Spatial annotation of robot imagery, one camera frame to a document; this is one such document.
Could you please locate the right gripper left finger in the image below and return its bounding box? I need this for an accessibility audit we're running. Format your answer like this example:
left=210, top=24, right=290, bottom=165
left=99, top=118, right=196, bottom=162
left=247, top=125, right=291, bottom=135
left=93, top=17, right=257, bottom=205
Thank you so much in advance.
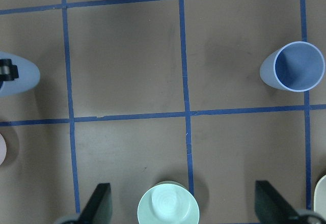
left=76, top=183, right=113, bottom=223

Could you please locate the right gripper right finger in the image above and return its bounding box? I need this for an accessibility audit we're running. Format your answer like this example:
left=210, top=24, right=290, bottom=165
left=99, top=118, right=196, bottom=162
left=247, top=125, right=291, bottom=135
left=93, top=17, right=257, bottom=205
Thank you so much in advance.
left=255, top=180, right=306, bottom=224

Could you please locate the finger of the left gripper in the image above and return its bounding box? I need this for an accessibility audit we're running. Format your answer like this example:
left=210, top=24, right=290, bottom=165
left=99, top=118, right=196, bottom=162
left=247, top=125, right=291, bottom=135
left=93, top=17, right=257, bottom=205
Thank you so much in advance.
left=1, top=59, right=19, bottom=81

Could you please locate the blue cup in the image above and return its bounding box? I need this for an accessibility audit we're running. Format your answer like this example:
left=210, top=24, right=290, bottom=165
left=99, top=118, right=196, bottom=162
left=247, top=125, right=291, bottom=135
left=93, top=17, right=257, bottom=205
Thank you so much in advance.
left=259, top=41, right=325, bottom=93
left=1, top=51, right=40, bottom=97

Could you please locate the white toaster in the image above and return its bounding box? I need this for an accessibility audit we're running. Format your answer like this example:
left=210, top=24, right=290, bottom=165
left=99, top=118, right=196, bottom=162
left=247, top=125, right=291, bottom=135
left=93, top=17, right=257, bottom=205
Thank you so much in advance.
left=313, top=176, right=326, bottom=218

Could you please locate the green bowl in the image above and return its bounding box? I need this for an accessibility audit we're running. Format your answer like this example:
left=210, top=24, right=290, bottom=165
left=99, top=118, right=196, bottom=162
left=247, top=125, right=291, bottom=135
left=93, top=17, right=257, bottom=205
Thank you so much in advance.
left=137, top=181, right=200, bottom=224

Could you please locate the pink bowl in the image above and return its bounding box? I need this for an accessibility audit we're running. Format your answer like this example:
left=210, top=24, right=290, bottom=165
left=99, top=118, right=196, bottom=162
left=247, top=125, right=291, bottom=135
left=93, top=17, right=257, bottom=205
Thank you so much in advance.
left=0, top=134, right=7, bottom=165

